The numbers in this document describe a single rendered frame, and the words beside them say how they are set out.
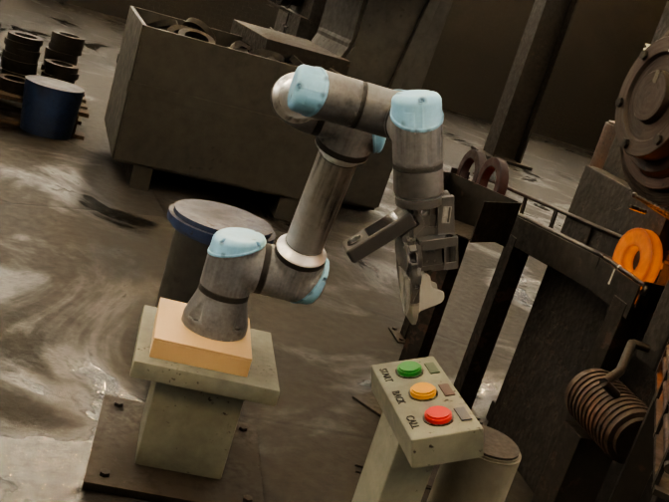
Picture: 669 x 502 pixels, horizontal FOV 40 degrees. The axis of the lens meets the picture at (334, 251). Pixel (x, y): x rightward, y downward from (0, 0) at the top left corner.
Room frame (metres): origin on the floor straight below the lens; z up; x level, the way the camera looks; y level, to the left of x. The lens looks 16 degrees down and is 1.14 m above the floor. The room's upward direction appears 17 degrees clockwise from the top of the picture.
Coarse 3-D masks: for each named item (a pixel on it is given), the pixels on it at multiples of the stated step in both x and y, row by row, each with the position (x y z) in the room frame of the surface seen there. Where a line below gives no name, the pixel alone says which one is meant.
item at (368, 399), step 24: (456, 192) 2.72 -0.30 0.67; (480, 192) 2.68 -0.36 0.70; (456, 216) 2.71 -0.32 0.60; (480, 216) 2.44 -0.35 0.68; (504, 216) 2.54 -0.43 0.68; (480, 240) 2.47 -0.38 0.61; (504, 240) 2.57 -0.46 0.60; (432, 312) 2.54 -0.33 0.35; (408, 336) 2.57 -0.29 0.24; (432, 336) 2.57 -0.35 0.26
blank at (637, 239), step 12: (636, 228) 2.20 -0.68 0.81; (624, 240) 2.23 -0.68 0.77; (636, 240) 2.18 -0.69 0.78; (648, 240) 2.14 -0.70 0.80; (624, 252) 2.21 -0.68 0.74; (636, 252) 2.22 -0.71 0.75; (648, 252) 2.12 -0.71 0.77; (660, 252) 2.12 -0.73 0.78; (624, 264) 2.20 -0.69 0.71; (648, 264) 2.11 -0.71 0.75; (660, 264) 2.11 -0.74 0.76; (636, 276) 2.13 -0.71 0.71; (648, 276) 2.11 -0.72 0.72
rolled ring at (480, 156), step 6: (474, 150) 3.21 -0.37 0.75; (468, 156) 3.25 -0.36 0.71; (474, 156) 3.20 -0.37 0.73; (480, 156) 3.17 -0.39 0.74; (462, 162) 3.28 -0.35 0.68; (468, 162) 3.26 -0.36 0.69; (480, 162) 3.15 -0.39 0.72; (462, 168) 3.27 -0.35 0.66; (468, 168) 3.28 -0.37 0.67; (480, 168) 3.14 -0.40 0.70; (462, 174) 3.27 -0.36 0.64; (474, 174) 3.15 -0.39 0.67; (474, 180) 3.13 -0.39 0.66
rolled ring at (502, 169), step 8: (488, 160) 3.08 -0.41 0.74; (496, 160) 3.03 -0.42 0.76; (504, 160) 3.03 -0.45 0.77; (488, 168) 3.08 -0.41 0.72; (496, 168) 3.01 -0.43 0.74; (504, 168) 2.98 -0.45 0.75; (480, 176) 3.10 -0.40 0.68; (488, 176) 3.10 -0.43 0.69; (496, 176) 2.99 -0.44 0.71; (504, 176) 2.97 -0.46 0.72; (480, 184) 3.09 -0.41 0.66; (496, 184) 2.97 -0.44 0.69; (504, 184) 2.96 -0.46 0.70; (504, 192) 2.96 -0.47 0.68
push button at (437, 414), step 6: (432, 408) 1.25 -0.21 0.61; (438, 408) 1.25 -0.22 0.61; (444, 408) 1.25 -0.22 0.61; (426, 414) 1.24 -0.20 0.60; (432, 414) 1.23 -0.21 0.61; (438, 414) 1.23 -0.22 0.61; (444, 414) 1.23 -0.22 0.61; (450, 414) 1.24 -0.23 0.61; (432, 420) 1.22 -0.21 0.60; (438, 420) 1.22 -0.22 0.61; (444, 420) 1.22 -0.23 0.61
